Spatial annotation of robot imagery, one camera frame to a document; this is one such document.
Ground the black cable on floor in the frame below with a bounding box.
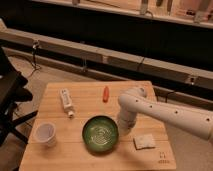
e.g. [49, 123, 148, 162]
[27, 40, 43, 80]

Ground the orange carrot toy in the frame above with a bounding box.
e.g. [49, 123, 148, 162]
[103, 86, 109, 103]

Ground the white tube with cap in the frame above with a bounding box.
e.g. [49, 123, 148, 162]
[60, 89, 74, 117]

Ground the black chair frame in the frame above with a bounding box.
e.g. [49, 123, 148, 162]
[0, 46, 37, 146]

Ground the grey metal rail beam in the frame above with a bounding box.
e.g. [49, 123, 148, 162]
[0, 29, 213, 85]

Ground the clear plastic cup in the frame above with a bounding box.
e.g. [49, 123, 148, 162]
[34, 123, 57, 147]

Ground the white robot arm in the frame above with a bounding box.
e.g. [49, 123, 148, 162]
[117, 87, 213, 144]

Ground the green ceramic bowl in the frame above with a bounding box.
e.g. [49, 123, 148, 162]
[82, 115, 119, 153]

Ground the white folded cloth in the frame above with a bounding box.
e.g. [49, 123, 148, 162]
[133, 134, 156, 150]

